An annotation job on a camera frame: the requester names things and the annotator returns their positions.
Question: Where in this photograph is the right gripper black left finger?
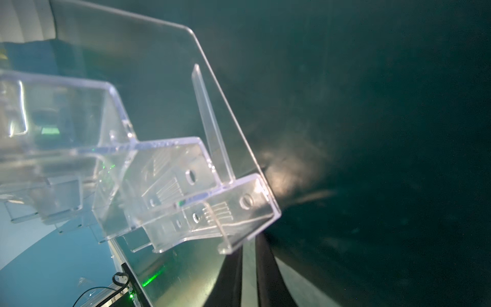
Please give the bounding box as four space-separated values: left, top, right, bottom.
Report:
203 248 243 307

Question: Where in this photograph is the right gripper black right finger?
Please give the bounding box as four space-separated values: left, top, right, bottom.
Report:
255 234 297 307

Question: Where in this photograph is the clear acrylic card organizer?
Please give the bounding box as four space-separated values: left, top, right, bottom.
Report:
1 1 281 254

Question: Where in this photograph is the aluminium rail front frame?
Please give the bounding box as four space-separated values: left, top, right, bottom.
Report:
73 240 153 307

